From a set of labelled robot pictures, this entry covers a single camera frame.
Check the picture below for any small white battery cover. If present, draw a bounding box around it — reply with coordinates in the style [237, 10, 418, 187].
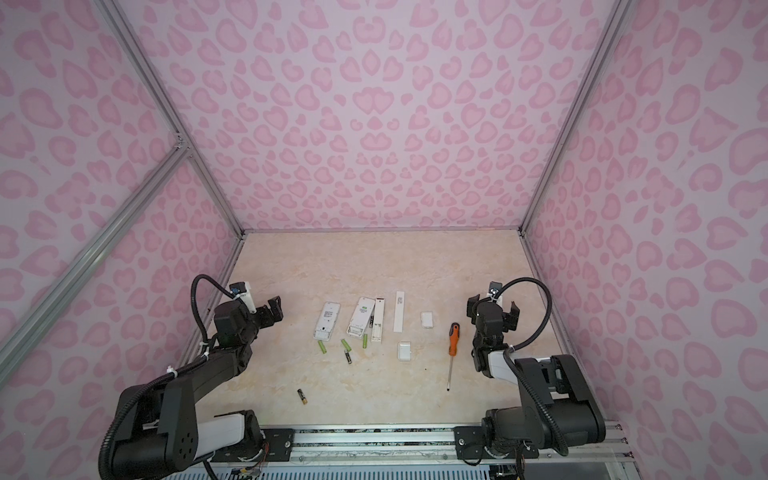
[420, 311, 434, 329]

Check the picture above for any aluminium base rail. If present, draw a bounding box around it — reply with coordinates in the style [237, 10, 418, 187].
[174, 422, 640, 479]

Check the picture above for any white air conditioner remote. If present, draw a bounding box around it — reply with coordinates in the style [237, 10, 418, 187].
[313, 302, 341, 342]

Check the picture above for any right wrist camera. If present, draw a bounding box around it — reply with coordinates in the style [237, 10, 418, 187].
[488, 281, 504, 303]

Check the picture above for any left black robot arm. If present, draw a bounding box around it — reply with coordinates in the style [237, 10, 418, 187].
[98, 274, 284, 479]

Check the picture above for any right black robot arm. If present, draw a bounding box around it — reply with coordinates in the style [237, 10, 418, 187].
[454, 277, 607, 466]

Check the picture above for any orange handled screwdriver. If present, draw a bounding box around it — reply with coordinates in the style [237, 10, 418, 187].
[446, 322, 461, 392]

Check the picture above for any long slim white remote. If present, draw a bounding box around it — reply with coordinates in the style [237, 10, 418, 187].
[371, 297, 386, 343]

